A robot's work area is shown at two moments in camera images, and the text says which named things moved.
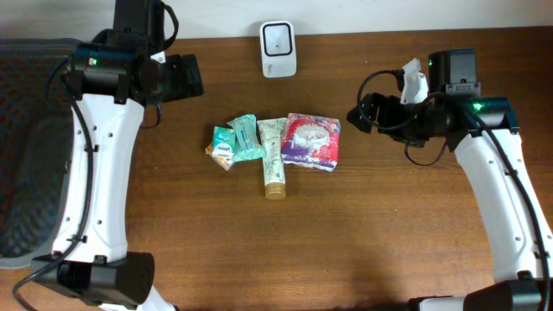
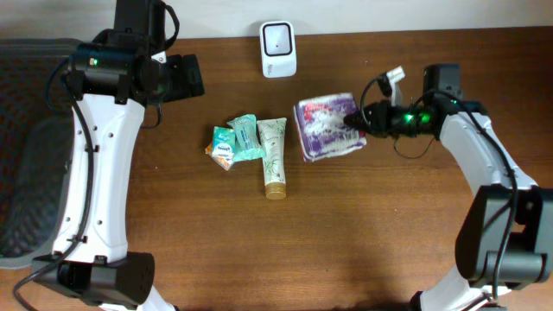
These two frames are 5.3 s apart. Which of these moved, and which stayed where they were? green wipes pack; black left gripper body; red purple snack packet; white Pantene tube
Moved: red purple snack packet
Stayed: green wipes pack; white Pantene tube; black left gripper body
